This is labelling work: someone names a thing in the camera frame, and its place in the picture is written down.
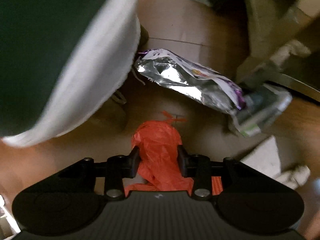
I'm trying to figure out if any crumpled white tissue paper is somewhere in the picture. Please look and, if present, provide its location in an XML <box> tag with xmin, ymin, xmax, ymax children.
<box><xmin>275</xmin><ymin>165</ymin><xmax>311</xmax><ymax>190</ymax></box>

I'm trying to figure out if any teal trash bin white base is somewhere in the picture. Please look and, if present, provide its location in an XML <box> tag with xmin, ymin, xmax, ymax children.
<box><xmin>1</xmin><ymin>0</ymin><xmax>140</xmax><ymax>147</ymax></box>

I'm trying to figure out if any orange foam fruit net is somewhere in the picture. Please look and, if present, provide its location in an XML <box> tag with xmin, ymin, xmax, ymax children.
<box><xmin>212</xmin><ymin>177</ymin><xmax>223</xmax><ymax>196</ymax></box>

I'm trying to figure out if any silver purple snack wrapper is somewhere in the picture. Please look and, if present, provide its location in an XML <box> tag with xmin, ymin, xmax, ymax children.
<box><xmin>135</xmin><ymin>49</ymin><xmax>245</xmax><ymax>115</ymax></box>

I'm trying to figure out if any orange plastic bag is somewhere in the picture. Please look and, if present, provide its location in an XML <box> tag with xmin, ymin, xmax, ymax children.
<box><xmin>125</xmin><ymin>111</ymin><xmax>194</xmax><ymax>195</ymax></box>

